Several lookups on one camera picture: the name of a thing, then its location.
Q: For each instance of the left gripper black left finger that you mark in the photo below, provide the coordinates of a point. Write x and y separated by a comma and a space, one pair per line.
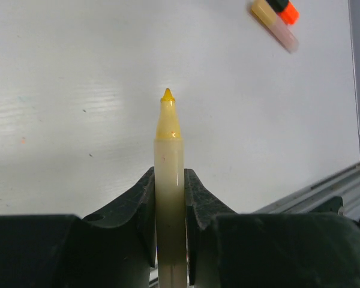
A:
111, 247

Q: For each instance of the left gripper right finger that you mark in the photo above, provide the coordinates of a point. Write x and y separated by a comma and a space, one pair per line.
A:
228, 249

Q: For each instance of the pastel yellow highlighter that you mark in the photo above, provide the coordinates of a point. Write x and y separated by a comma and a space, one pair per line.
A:
170, 196

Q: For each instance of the pastel peach highlighter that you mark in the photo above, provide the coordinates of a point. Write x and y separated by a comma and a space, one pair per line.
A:
264, 12

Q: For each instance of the black highlighter orange cap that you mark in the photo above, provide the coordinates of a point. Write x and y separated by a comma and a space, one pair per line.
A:
286, 11

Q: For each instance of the aluminium front rail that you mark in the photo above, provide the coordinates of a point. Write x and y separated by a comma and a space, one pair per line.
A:
338, 193

